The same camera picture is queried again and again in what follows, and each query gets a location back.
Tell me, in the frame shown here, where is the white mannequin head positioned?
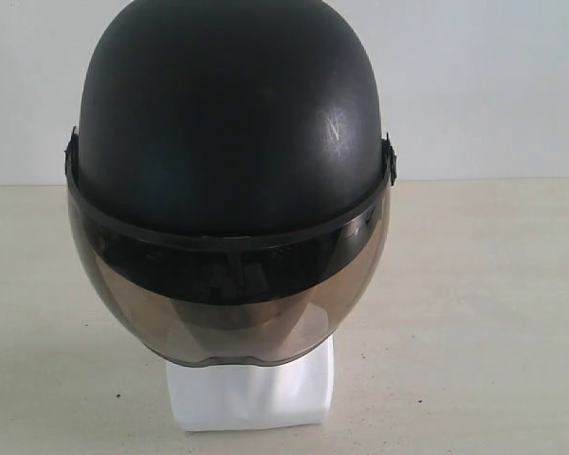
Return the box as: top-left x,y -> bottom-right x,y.
166,337 -> 335,432

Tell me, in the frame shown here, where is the black helmet with visor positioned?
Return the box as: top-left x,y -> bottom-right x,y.
65,1 -> 396,368

